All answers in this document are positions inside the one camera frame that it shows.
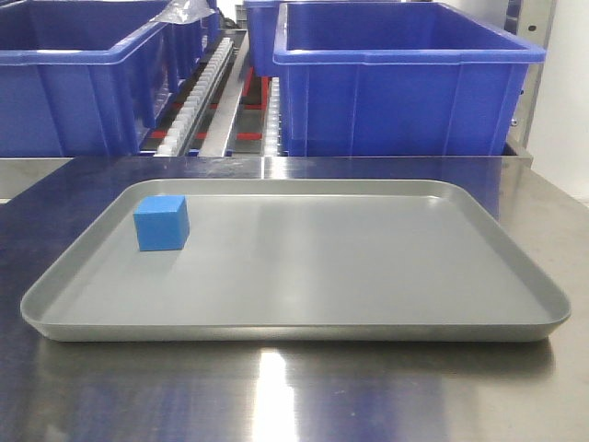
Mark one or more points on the blue plastic bin left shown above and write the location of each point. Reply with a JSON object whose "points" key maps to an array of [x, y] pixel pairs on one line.
{"points": [[91, 78]]}

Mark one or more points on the white roller conveyor rail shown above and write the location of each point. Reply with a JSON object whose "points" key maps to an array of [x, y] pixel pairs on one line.
{"points": [[180, 135]]}

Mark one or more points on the blue cube block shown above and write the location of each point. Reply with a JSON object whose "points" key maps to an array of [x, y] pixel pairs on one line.
{"points": [[162, 222]]}

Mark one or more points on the metal shelf upright post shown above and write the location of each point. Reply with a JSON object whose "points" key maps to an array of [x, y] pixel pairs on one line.
{"points": [[531, 20]]}

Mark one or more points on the right roller conveyor rail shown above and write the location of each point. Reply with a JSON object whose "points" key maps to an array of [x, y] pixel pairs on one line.
{"points": [[272, 124]]}

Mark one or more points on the blue plastic bin right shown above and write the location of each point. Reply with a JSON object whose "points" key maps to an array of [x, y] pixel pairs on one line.
{"points": [[396, 79]]}

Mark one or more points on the clear plastic bag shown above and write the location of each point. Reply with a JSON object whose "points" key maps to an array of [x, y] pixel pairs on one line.
{"points": [[182, 12]]}

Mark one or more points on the blue plastic bin rear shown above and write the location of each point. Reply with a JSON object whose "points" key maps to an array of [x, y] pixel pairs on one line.
{"points": [[262, 19]]}

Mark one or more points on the blue plastic bin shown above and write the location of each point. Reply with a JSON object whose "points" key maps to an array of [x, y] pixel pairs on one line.
{"points": [[396, 79], [91, 78], [262, 19]]}

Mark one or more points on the grey plastic tray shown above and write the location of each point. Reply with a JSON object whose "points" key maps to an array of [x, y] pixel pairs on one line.
{"points": [[382, 260]]}

